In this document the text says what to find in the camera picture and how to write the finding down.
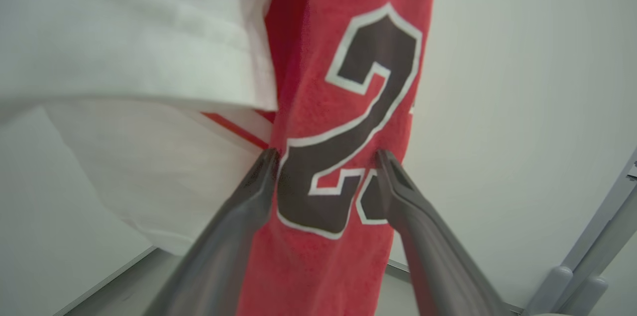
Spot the red basketball jersey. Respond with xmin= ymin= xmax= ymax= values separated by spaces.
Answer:
xmin=202 ymin=0 xmax=437 ymax=316

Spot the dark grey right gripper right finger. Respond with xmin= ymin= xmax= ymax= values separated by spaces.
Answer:
xmin=376 ymin=149 xmax=514 ymax=316

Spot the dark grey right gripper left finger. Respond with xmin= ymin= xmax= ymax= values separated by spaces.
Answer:
xmin=142 ymin=148 xmax=280 ymax=316

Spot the grey partition post with foot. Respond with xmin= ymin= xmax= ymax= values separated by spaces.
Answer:
xmin=557 ymin=187 xmax=637 ymax=316
xmin=523 ymin=149 xmax=637 ymax=316

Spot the white cloth garment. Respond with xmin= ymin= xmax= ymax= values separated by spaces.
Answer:
xmin=0 ymin=0 xmax=299 ymax=257

